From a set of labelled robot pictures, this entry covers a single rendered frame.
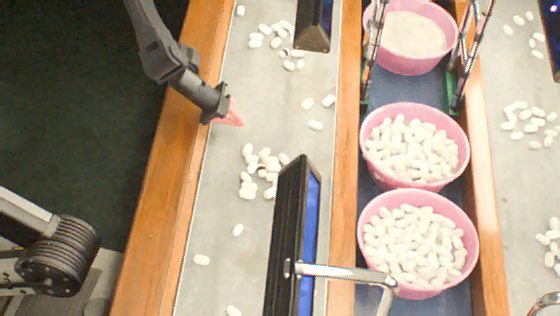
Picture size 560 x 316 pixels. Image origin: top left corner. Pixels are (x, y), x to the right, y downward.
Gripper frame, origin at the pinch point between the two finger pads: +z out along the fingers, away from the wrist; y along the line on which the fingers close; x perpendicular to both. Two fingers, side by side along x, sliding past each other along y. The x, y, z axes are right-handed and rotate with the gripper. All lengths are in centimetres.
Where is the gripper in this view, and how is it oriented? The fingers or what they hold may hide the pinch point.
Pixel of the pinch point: (240, 123)
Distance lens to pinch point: 192.8
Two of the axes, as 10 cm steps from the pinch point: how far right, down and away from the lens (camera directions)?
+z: 6.8, 5.2, 5.2
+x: -7.4, 4.2, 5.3
